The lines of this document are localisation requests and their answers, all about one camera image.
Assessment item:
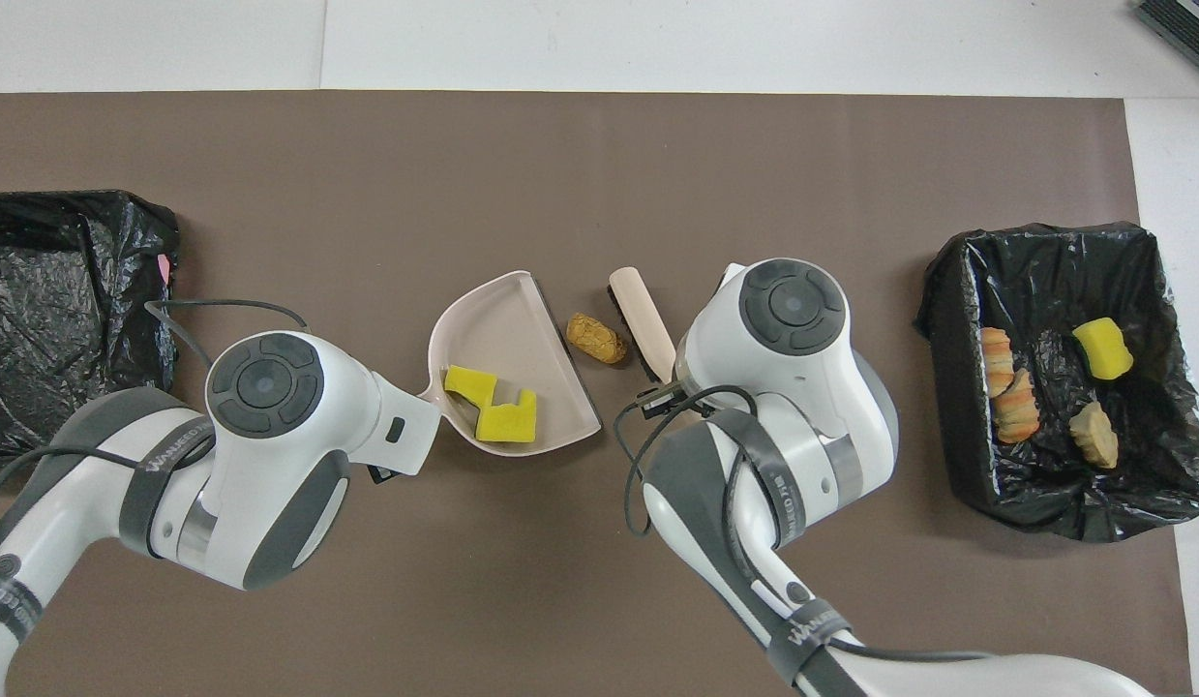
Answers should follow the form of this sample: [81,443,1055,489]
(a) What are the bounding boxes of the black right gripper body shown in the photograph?
[638,383,687,419]

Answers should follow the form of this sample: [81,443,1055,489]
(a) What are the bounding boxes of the beige hand brush black bristles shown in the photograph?
[608,266,678,384]

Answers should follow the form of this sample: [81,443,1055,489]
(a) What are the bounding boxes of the green and yellow sponge piece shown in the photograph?
[443,364,499,407]

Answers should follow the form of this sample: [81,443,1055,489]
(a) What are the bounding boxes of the yellow notched sponge piece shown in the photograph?
[475,388,539,444]

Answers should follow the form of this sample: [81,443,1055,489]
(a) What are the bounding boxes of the beige plastic dustpan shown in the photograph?
[420,270,602,458]

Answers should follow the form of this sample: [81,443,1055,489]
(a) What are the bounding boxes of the beige bread chunk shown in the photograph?
[1068,400,1121,470]

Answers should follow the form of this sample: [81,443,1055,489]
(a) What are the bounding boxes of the black bag-lined bin pink tag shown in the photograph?
[0,190,181,475]

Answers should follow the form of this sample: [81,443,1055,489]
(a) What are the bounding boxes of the brown table mat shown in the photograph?
[0,91,1195,697]

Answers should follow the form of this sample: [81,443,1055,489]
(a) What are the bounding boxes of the dark ribbed device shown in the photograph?
[1133,0,1199,80]

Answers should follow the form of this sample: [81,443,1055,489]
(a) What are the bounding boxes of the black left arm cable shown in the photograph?
[0,297,312,543]

